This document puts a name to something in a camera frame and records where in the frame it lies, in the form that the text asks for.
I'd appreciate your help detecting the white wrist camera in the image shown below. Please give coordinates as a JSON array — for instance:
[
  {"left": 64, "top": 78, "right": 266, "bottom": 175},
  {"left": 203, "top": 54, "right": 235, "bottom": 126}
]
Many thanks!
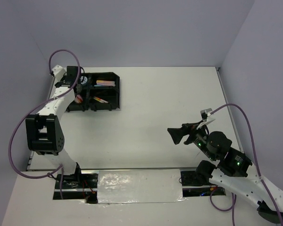
[
  {"left": 50, "top": 65, "right": 66, "bottom": 82},
  {"left": 196, "top": 108, "right": 215, "bottom": 129}
]

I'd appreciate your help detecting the black four-compartment organizer tray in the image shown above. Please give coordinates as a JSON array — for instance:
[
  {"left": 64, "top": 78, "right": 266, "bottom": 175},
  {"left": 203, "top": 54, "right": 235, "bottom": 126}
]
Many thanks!
[{"left": 67, "top": 72, "right": 120, "bottom": 112}]

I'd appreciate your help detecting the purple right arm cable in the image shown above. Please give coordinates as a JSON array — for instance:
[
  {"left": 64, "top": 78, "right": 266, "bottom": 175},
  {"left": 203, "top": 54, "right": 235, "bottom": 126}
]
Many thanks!
[{"left": 208, "top": 103, "right": 283, "bottom": 226}]

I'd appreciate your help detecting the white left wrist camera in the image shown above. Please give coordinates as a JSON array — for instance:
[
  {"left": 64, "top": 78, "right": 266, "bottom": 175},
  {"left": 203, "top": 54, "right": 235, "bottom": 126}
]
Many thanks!
[{"left": 50, "top": 65, "right": 66, "bottom": 82}]

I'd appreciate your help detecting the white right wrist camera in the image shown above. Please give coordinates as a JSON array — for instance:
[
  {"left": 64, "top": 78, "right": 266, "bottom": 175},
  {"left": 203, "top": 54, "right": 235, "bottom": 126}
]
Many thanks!
[{"left": 196, "top": 108, "right": 215, "bottom": 129}]

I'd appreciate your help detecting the thin orange highlighter pen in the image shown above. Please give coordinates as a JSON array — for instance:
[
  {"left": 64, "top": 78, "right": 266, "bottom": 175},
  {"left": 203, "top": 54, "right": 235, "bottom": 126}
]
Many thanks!
[{"left": 93, "top": 97, "right": 108, "bottom": 103}]

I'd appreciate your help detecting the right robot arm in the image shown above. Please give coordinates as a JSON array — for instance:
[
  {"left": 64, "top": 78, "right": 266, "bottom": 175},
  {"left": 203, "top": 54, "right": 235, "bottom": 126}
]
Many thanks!
[{"left": 167, "top": 123, "right": 283, "bottom": 224}]

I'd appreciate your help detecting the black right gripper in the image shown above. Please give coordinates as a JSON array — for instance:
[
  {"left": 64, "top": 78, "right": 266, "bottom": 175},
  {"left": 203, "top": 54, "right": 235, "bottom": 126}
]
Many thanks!
[{"left": 166, "top": 119, "right": 216, "bottom": 160}]

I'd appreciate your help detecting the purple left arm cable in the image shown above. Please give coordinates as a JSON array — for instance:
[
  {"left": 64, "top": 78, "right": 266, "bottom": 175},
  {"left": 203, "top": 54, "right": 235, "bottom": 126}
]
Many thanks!
[{"left": 8, "top": 49, "right": 82, "bottom": 200}]

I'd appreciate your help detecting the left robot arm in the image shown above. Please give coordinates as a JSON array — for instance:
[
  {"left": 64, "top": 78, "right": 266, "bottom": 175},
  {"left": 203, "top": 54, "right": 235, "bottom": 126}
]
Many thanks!
[{"left": 25, "top": 65, "right": 83, "bottom": 188}]

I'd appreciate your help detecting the silver foil-covered panel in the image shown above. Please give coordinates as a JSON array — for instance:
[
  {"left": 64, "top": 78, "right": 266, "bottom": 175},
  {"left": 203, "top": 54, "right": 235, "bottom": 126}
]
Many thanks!
[{"left": 97, "top": 169, "right": 185, "bottom": 204}]

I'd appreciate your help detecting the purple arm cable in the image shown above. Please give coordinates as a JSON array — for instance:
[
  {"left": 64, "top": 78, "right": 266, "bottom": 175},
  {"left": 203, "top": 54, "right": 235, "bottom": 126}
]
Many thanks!
[
  {"left": 8, "top": 49, "right": 82, "bottom": 200},
  {"left": 208, "top": 103, "right": 283, "bottom": 226}
]

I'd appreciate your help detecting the pink-capped glitter bottle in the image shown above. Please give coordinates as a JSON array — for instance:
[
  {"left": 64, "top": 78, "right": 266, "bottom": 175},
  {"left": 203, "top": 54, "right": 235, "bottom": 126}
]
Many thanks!
[{"left": 74, "top": 94, "right": 83, "bottom": 104}]

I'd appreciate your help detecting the blue paint jar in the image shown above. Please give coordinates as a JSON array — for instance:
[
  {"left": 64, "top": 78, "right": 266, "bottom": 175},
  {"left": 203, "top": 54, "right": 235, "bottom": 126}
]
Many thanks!
[{"left": 80, "top": 75, "right": 89, "bottom": 86}]

